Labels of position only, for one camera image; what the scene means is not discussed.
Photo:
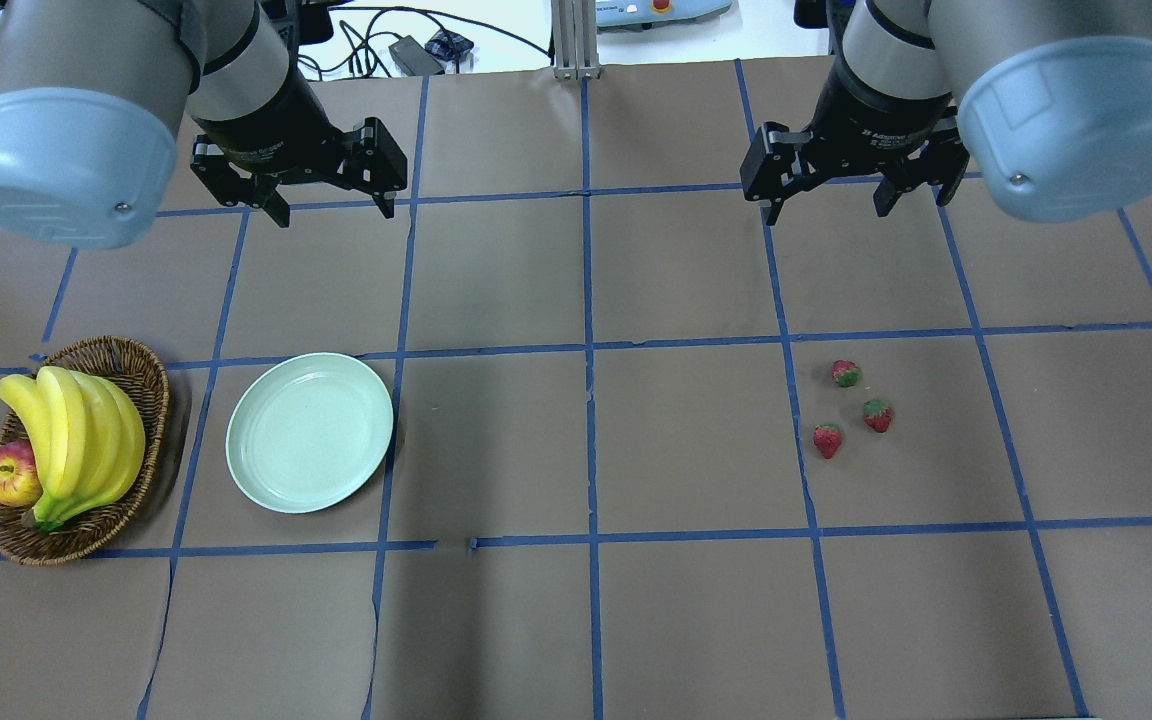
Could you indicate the light green plate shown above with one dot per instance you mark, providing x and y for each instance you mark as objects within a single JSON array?
[{"x": 309, "y": 432}]

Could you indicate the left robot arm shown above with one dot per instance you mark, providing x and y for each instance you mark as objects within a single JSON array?
[{"x": 92, "y": 94}]

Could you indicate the aluminium frame post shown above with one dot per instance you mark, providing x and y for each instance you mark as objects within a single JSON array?
[{"x": 573, "y": 35}]

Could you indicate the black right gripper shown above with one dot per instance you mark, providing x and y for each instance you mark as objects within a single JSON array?
[{"x": 871, "y": 125}]

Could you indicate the strawberry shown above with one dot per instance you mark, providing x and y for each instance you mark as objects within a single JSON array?
[
  {"x": 828, "y": 439},
  {"x": 845, "y": 373},
  {"x": 878, "y": 414}
]

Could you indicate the wicker basket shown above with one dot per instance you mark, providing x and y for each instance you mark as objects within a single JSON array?
[{"x": 137, "y": 370}]

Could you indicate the red yellow apple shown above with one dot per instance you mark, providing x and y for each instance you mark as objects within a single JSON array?
[{"x": 20, "y": 486}]

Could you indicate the yellow banana bunch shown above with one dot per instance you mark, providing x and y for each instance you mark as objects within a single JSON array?
[{"x": 88, "y": 438}]

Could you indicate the black power adapter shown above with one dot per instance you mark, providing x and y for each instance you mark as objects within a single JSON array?
[{"x": 413, "y": 60}]

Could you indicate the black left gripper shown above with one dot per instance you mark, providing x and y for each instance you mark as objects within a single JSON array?
[{"x": 274, "y": 130}]

